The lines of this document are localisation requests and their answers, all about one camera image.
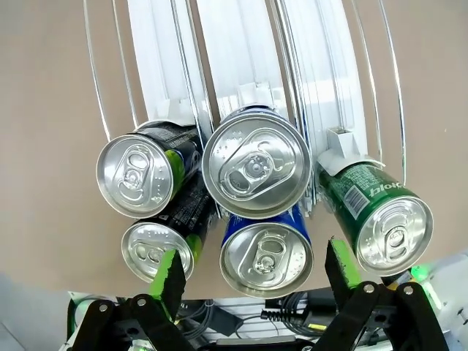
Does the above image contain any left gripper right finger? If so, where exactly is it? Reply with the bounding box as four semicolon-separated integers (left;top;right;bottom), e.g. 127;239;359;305
314;238;450;351

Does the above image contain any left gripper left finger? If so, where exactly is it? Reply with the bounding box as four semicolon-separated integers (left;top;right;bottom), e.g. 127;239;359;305
69;249;188;351

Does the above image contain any black Pepsi can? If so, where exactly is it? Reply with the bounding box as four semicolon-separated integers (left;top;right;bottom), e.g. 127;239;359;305
121;170;217;284

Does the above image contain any black power adapter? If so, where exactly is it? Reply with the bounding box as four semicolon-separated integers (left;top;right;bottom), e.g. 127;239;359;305
209;306;245;336

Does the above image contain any green Chilsung cider can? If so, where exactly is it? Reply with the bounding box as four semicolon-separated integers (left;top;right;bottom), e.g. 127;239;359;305
315;159;434;278

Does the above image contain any blue Pocari Sweat can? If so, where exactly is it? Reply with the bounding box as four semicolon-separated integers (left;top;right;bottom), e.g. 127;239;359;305
201;105;314;220
219;203;315;299

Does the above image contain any green can middle left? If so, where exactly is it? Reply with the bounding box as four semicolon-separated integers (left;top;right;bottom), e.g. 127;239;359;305
96;119;204;219

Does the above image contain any black cable bundle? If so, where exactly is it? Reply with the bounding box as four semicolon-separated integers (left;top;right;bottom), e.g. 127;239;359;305
178;298;220;332

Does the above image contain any white wire can dispenser rack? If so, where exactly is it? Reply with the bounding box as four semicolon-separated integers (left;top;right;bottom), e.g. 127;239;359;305
83;0;407;221

